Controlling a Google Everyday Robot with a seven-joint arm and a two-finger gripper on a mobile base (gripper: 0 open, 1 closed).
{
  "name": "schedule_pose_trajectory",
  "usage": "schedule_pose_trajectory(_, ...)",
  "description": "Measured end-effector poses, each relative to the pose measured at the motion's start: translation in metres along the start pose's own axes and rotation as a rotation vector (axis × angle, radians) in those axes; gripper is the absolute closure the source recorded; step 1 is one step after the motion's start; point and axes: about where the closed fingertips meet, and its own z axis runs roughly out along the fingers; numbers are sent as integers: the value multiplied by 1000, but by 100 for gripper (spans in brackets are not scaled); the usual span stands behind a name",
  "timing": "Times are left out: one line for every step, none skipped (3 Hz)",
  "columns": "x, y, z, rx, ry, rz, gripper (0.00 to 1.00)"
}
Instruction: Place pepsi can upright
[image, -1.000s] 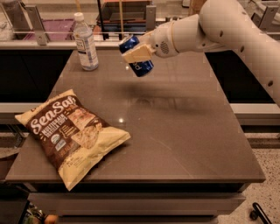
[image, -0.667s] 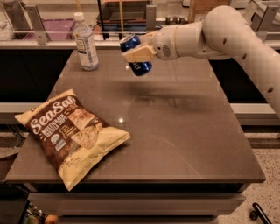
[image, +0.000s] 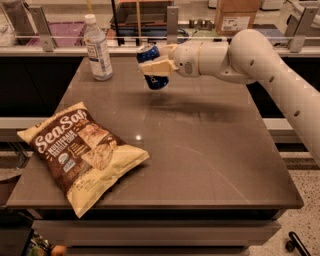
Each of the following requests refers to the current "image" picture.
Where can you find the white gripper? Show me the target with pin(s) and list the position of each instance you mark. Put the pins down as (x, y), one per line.
(186, 59)

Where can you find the blue pepsi can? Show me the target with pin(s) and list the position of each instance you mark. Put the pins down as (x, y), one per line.
(147, 53)

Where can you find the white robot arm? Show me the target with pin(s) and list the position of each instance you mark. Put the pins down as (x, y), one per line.
(249, 57)

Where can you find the clear plastic water bottle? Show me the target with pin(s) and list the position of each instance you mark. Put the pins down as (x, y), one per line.
(97, 49)

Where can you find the cardboard box with label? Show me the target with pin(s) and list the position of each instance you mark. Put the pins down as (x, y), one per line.
(233, 16)

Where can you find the purple tray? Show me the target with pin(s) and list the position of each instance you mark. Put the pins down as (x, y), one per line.
(66, 34)

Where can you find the sea salt tortilla chips bag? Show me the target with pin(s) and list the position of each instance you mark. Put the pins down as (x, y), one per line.
(85, 159)

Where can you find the black frame crate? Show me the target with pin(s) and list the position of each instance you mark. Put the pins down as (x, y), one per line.
(139, 19)

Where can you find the metal railing post middle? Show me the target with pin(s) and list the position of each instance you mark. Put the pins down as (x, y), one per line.
(172, 24)

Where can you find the metal railing post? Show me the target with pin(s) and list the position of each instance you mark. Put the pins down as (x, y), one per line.
(172, 24)
(297, 41)
(43, 31)

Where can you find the metal railing post left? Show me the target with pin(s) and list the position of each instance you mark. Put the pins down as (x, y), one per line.
(43, 31)

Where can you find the metal railing post right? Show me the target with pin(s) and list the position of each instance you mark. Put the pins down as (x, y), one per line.
(297, 41)

